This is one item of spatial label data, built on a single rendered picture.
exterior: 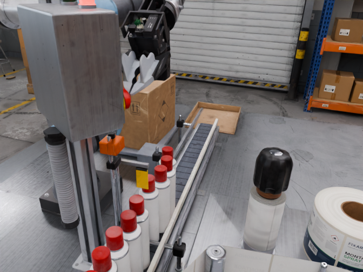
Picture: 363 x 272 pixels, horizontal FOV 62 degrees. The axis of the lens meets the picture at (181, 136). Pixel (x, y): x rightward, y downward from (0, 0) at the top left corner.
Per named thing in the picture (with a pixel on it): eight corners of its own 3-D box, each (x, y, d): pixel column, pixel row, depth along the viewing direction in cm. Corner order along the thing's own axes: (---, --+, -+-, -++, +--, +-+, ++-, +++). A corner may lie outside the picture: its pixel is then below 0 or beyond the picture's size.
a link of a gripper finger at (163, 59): (136, 73, 57) (149, 42, 61) (138, 79, 58) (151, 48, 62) (160, 75, 55) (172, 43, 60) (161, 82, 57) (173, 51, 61)
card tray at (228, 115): (234, 134, 154) (235, 127, 152) (184, 127, 160) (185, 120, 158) (240, 113, 180) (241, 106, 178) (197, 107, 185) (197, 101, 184)
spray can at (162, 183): (162, 237, 84) (161, 176, 75) (148, 229, 87) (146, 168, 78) (173, 226, 88) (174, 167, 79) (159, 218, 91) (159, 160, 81)
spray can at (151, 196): (154, 249, 81) (153, 185, 71) (136, 243, 82) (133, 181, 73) (162, 235, 85) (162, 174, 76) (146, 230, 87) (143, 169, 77)
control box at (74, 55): (71, 144, 47) (50, 12, 38) (37, 110, 59) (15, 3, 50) (128, 127, 53) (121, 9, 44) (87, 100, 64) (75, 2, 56)
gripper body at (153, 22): (117, 30, 55) (138, -9, 61) (129, 65, 62) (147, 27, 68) (157, 32, 53) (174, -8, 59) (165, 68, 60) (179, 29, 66)
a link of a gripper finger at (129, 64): (105, 74, 51) (123, 38, 56) (115, 97, 56) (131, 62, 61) (122, 75, 51) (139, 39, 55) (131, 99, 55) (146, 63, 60)
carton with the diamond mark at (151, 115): (149, 153, 131) (147, 93, 119) (101, 142, 139) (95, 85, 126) (174, 125, 157) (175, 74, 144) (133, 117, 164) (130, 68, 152)
